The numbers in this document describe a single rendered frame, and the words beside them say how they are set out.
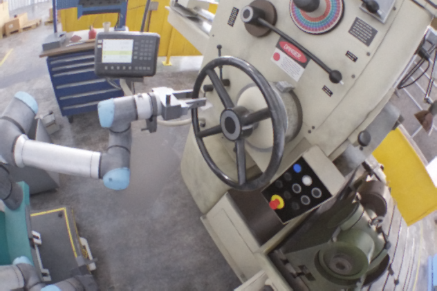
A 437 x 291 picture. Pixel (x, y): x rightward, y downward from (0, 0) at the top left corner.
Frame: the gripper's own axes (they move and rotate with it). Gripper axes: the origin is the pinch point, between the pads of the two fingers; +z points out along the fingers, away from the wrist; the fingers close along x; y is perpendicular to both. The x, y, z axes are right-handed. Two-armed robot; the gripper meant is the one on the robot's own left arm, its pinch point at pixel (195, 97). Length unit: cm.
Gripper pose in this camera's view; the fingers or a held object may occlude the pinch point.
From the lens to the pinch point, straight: 61.4
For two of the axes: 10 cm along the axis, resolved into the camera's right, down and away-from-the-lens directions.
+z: 8.1, -2.1, 5.5
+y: 1.8, -8.1, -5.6
